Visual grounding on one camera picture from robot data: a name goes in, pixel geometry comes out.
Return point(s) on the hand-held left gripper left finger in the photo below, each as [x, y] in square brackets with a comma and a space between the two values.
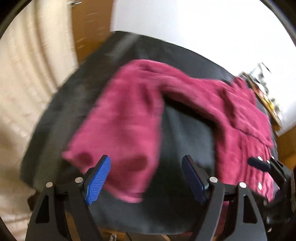
[98, 180]

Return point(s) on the cream curtain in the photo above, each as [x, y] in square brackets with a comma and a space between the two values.
[30, 69]

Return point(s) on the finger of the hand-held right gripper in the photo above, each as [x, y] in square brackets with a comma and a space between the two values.
[259, 164]
[259, 185]

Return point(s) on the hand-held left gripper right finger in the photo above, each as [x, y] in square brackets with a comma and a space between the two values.
[194, 178]

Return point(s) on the cluttered wooden desk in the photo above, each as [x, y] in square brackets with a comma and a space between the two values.
[268, 102]

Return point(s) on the wooden door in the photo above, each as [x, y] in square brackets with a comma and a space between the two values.
[92, 27]

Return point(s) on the pink fleece robe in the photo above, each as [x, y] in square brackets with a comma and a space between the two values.
[129, 111]

